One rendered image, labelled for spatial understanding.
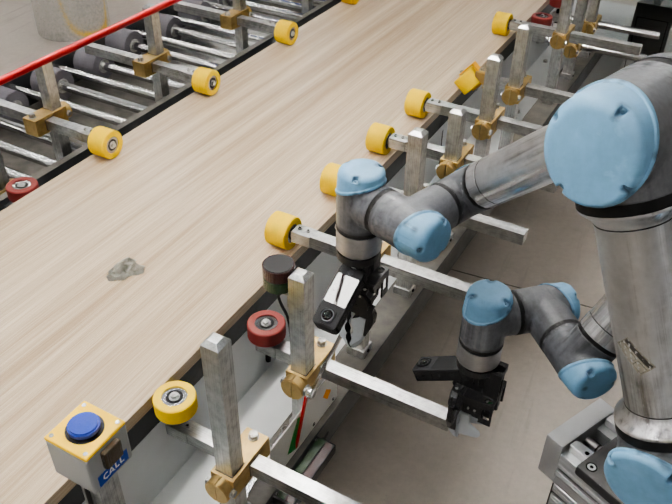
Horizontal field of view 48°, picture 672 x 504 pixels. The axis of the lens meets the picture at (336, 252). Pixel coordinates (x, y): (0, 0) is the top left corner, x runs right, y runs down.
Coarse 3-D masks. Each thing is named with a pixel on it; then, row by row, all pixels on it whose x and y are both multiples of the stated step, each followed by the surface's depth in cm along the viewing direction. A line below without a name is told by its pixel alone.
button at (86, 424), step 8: (80, 416) 94; (88, 416) 94; (96, 416) 94; (72, 424) 93; (80, 424) 93; (88, 424) 93; (96, 424) 93; (72, 432) 92; (80, 432) 92; (88, 432) 92; (96, 432) 93
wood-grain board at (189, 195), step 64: (384, 0) 309; (448, 0) 310; (512, 0) 311; (256, 64) 258; (320, 64) 259; (384, 64) 259; (448, 64) 260; (192, 128) 222; (256, 128) 222; (320, 128) 223; (64, 192) 194; (128, 192) 195; (192, 192) 195; (256, 192) 195; (320, 192) 196; (0, 256) 173; (64, 256) 173; (128, 256) 174; (192, 256) 174; (256, 256) 174; (0, 320) 156; (64, 320) 156; (128, 320) 157; (192, 320) 157; (0, 384) 142; (64, 384) 143; (128, 384) 143; (0, 448) 131
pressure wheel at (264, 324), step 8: (256, 312) 158; (264, 312) 158; (272, 312) 158; (248, 320) 156; (256, 320) 157; (264, 320) 156; (272, 320) 157; (280, 320) 156; (248, 328) 154; (256, 328) 154; (264, 328) 155; (272, 328) 155; (280, 328) 154; (248, 336) 156; (256, 336) 153; (264, 336) 153; (272, 336) 153; (280, 336) 155; (256, 344) 155; (264, 344) 154; (272, 344) 154
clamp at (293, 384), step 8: (328, 344) 156; (320, 352) 154; (328, 352) 154; (320, 360) 152; (288, 368) 151; (312, 368) 151; (288, 376) 149; (296, 376) 149; (304, 376) 149; (312, 376) 150; (288, 384) 149; (296, 384) 148; (304, 384) 149; (312, 384) 152; (288, 392) 150; (296, 392) 149
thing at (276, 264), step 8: (272, 256) 140; (280, 256) 140; (264, 264) 138; (272, 264) 138; (280, 264) 138; (288, 264) 138; (272, 272) 136; (280, 272) 136; (280, 304) 143; (288, 304) 140; (288, 320) 145
